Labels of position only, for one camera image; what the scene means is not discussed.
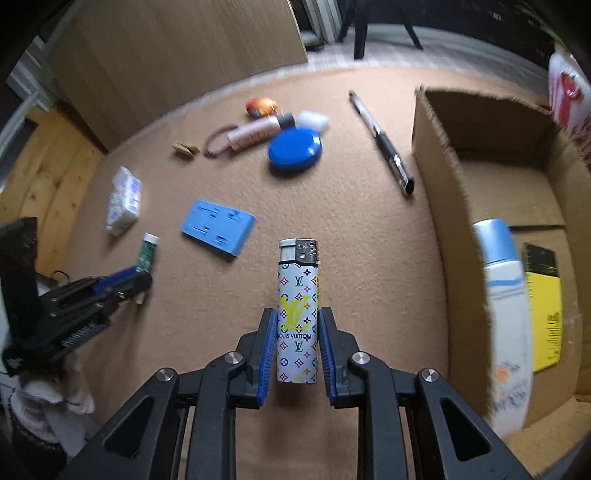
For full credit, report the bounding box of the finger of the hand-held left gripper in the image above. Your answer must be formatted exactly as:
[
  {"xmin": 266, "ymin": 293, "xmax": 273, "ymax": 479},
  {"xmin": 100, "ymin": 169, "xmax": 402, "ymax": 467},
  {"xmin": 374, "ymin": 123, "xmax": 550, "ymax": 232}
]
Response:
[
  {"xmin": 110, "ymin": 272, "xmax": 153, "ymax": 306},
  {"xmin": 90, "ymin": 267, "xmax": 145, "ymax": 296}
]

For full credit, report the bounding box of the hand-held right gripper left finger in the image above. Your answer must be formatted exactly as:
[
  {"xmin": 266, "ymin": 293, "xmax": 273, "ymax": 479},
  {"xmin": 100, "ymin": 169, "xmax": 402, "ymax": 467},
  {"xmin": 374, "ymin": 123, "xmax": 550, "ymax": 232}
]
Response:
[{"xmin": 69, "ymin": 307, "xmax": 280, "ymax": 480}]

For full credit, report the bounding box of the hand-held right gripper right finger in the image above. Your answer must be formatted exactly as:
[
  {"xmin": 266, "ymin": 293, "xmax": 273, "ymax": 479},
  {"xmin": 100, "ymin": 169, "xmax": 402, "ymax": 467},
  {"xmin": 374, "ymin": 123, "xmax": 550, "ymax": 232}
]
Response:
[{"xmin": 316, "ymin": 307, "xmax": 532, "ymax": 480}]

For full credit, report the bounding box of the small green white tube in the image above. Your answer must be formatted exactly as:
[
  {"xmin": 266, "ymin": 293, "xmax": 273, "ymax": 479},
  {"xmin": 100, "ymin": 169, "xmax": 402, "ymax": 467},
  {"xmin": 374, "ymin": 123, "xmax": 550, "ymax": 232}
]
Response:
[{"xmin": 134, "ymin": 233, "xmax": 160, "ymax": 305}]

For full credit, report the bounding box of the white patterned lighter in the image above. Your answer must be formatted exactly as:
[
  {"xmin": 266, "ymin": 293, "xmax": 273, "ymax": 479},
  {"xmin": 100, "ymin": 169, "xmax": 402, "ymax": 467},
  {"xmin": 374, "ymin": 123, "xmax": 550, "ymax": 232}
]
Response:
[{"xmin": 276, "ymin": 237, "xmax": 321, "ymax": 385}]

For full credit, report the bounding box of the white blue tissue pack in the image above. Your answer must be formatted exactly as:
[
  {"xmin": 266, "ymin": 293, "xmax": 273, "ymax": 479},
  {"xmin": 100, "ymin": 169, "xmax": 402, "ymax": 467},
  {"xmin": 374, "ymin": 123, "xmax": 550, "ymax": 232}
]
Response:
[{"xmin": 105, "ymin": 166, "xmax": 144, "ymax": 236}]

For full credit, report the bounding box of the blue plastic phone stand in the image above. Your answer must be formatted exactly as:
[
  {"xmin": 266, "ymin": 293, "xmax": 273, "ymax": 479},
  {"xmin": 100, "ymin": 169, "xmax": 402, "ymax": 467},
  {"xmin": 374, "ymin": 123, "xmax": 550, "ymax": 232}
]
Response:
[{"xmin": 180, "ymin": 199, "xmax": 256, "ymax": 258}]

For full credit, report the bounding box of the purple hair tie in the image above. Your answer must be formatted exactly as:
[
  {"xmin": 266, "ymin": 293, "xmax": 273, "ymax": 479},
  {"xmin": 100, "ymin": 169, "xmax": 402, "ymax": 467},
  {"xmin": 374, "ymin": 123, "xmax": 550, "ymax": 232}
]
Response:
[{"xmin": 204, "ymin": 123, "xmax": 241, "ymax": 158}]

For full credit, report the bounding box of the white bottle with blue top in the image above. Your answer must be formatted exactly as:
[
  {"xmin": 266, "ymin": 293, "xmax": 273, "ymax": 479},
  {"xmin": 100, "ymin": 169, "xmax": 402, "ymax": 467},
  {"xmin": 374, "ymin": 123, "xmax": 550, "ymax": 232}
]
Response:
[{"xmin": 471, "ymin": 219, "xmax": 534, "ymax": 437}]

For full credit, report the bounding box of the pink tube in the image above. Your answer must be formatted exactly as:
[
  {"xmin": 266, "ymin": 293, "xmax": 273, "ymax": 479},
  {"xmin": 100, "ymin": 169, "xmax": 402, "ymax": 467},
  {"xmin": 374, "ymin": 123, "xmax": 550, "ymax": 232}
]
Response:
[{"xmin": 227, "ymin": 113, "xmax": 296, "ymax": 151}]

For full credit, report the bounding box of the blue round lid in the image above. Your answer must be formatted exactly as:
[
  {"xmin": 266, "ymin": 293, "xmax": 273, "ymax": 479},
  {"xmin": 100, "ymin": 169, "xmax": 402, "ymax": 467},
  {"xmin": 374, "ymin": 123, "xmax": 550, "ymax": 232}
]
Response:
[{"xmin": 268, "ymin": 128, "xmax": 323, "ymax": 175}]

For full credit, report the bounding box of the orange toy figure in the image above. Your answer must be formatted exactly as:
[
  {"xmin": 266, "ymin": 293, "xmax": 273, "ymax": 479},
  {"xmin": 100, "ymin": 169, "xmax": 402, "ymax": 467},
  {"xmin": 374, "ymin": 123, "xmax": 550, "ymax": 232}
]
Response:
[{"xmin": 246, "ymin": 96, "xmax": 278, "ymax": 119}]

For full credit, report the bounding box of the yellow black card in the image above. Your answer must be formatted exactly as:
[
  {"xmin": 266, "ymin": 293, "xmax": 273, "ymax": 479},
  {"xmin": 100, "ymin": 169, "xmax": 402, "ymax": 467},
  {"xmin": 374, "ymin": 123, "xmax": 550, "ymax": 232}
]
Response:
[{"xmin": 521, "ymin": 242, "xmax": 563, "ymax": 374}]

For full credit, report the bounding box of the white charger cube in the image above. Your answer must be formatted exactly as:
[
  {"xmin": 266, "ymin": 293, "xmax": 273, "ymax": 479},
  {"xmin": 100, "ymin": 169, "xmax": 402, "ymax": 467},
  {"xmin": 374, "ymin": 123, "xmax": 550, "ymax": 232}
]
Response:
[{"xmin": 295, "ymin": 110, "xmax": 331, "ymax": 135}]

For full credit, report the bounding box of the cardboard box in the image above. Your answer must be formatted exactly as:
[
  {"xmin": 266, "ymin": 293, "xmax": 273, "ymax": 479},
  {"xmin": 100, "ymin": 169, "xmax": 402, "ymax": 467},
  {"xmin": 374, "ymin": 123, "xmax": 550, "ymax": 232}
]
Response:
[{"xmin": 411, "ymin": 85, "xmax": 591, "ymax": 428}]

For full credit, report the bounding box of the person's left forearm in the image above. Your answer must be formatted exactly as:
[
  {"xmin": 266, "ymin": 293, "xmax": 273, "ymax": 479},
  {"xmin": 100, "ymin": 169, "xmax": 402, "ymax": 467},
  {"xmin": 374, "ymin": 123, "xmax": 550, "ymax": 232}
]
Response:
[{"xmin": 0, "ymin": 354, "xmax": 96, "ymax": 480}]

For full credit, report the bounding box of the black clear pen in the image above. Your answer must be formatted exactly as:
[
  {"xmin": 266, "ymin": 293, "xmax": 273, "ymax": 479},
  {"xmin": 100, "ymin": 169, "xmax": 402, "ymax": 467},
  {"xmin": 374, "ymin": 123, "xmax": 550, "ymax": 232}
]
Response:
[{"xmin": 348, "ymin": 89, "xmax": 416, "ymax": 199}]

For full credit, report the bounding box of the wooden board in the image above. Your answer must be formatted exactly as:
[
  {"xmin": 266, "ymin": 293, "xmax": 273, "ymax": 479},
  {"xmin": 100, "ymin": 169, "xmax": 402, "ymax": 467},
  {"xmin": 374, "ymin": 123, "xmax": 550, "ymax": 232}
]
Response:
[{"xmin": 48, "ymin": 0, "xmax": 310, "ymax": 153}]

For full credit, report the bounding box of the black tripod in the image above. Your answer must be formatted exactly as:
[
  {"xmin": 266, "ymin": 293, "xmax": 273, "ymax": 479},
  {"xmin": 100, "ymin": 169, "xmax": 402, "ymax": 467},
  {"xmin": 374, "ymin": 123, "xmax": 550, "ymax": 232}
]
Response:
[{"xmin": 339, "ymin": 0, "xmax": 425, "ymax": 60}]

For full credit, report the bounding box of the red white plant pot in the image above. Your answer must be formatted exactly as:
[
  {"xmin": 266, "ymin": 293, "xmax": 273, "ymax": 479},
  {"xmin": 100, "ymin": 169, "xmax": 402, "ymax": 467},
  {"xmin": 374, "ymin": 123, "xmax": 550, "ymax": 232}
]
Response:
[{"xmin": 547, "ymin": 48, "xmax": 591, "ymax": 172}]

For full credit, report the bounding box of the green spider plant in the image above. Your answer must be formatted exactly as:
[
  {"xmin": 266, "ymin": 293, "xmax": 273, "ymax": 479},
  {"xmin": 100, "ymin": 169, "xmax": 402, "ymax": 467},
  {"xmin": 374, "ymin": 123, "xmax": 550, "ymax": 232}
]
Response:
[{"xmin": 519, "ymin": 0, "xmax": 571, "ymax": 48}]

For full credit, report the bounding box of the white door frame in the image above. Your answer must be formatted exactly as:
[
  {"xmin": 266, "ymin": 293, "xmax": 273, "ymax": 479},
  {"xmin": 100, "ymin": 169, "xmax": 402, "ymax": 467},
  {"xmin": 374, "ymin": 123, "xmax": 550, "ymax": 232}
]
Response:
[{"xmin": 299, "ymin": 0, "xmax": 346, "ymax": 46}]

